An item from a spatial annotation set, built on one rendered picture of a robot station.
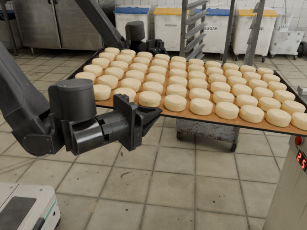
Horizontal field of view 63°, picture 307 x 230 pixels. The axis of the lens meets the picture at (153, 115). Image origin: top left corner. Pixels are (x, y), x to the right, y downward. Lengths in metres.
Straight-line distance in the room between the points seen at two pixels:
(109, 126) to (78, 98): 0.08
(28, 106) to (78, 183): 1.39
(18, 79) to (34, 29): 4.19
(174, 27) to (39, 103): 3.78
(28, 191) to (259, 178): 1.45
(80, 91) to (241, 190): 1.52
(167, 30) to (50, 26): 1.85
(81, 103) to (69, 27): 3.96
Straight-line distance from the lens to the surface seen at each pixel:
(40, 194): 1.44
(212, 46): 4.24
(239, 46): 4.30
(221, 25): 4.17
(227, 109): 0.56
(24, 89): 0.47
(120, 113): 0.47
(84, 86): 0.41
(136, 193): 1.69
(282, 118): 0.59
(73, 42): 4.38
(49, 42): 4.58
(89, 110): 0.42
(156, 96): 0.56
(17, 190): 1.51
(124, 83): 0.61
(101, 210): 1.63
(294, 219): 1.07
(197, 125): 2.08
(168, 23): 4.16
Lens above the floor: 1.23
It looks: 29 degrees down
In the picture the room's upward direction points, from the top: straight up
